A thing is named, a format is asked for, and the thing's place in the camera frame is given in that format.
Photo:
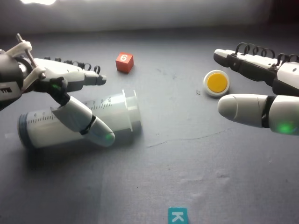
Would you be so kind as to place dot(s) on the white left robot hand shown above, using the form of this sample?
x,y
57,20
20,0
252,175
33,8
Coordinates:
x,y
70,72

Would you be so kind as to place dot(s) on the teal letter K tile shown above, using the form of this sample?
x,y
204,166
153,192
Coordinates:
x,y
178,216

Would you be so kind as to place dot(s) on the white backdrop sheet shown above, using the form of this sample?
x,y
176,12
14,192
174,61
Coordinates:
x,y
144,14

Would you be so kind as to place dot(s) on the yellow button with white rim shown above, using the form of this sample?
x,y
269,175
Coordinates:
x,y
217,82

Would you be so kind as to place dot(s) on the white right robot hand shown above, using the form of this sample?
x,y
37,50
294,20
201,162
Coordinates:
x,y
247,109

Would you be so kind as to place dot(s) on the grey table cloth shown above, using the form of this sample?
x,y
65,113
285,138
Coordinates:
x,y
163,175

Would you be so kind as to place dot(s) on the orange numbered cube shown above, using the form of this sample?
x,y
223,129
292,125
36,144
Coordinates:
x,y
123,63

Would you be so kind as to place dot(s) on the large clear plastic syringe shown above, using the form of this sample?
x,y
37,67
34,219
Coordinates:
x,y
116,112

